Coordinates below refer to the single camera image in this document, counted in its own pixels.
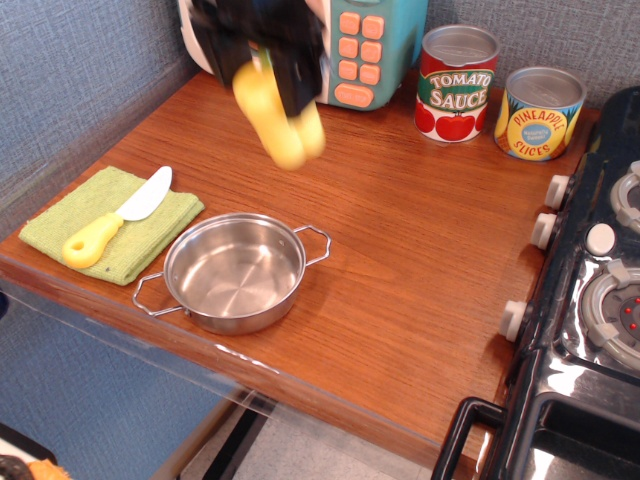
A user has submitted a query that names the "orange object bottom left corner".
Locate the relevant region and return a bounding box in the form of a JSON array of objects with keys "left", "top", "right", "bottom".
[{"left": 1, "top": 455, "right": 71, "bottom": 480}]

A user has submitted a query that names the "black toy stove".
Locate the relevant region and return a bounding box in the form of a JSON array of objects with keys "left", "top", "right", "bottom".
[{"left": 432, "top": 87, "right": 639, "bottom": 479}]

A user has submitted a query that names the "green folded cloth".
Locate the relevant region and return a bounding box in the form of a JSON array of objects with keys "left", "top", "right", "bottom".
[{"left": 19, "top": 166, "right": 204, "bottom": 286}]

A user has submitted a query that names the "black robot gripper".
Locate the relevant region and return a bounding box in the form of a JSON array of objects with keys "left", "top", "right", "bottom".
[{"left": 189, "top": 0, "right": 325, "bottom": 118}]

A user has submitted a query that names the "yellow toy bell pepper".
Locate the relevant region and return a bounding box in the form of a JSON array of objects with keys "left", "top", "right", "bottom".
[{"left": 232, "top": 47, "right": 326, "bottom": 171}]

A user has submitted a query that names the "white stove knob top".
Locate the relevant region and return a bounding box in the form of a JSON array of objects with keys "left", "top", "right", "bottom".
[{"left": 544, "top": 175, "right": 571, "bottom": 210}]

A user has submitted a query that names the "stainless steel pot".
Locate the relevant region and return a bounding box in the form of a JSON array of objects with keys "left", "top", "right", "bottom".
[{"left": 132, "top": 213, "right": 332, "bottom": 336}]

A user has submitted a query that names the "tomato sauce can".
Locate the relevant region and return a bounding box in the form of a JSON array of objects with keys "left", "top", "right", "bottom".
[{"left": 414, "top": 24, "right": 500, "bottom": 143}]

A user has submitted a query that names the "white stove knob bottom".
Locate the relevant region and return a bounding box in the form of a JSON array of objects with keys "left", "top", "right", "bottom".
[{"left": 499, "top": 300, "right": 528, "bottom": 343}]

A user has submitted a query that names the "white stove knob middle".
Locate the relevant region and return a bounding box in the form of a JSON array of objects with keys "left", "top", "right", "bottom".
[{"left": 530, "top": 213, "right": 557, "bottom": 250}]

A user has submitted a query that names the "white stove knob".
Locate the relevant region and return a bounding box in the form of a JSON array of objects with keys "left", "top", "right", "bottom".
[
  {"left": 544, "top": 175, "right": 571, "bottom": 210},
  {"left": 530, "top": 213, "right": 557, "bottom": 250},
  {"left": 499, "top": 300, "right": 528, "bottom": 343}
]

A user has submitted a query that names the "toy microwave teal and cream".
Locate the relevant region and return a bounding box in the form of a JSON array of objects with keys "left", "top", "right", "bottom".
[{"left": 178, "top": 1, "right": 428, "bottom": 111}]

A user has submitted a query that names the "yellow handled toy knife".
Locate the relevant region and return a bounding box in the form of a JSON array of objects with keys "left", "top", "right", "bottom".
[{"left": 62, "top": 166, "right": 173, "bottom": 269}]

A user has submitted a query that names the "pineapple slices can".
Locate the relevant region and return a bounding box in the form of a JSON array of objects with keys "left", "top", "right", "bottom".
[{"left": 494, "top": 66, "right": 587, "bottom": 162}]

